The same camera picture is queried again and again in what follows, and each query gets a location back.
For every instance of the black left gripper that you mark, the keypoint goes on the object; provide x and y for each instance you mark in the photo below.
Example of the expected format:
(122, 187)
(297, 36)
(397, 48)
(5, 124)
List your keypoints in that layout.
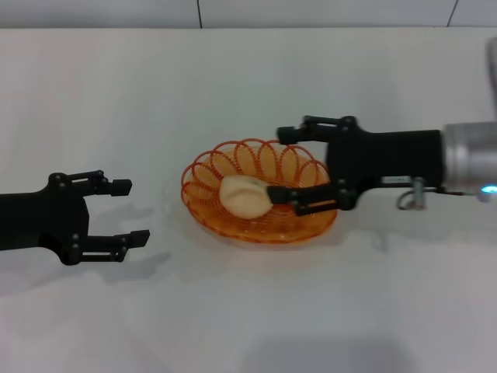
(42, 217)

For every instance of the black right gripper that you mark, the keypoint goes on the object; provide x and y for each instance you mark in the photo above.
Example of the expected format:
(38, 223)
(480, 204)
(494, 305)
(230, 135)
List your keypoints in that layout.
(384, 155)

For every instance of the pale round bread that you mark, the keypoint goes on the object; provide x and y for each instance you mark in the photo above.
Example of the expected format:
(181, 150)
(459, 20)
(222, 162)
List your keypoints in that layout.
(240, 198)

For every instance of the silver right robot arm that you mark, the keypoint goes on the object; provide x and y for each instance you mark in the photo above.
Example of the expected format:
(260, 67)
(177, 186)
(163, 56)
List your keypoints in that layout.
(470, 155)

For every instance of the white tablecloth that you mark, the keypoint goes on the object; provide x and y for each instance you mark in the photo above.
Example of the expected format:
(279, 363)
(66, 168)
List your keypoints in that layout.
(248, 311)

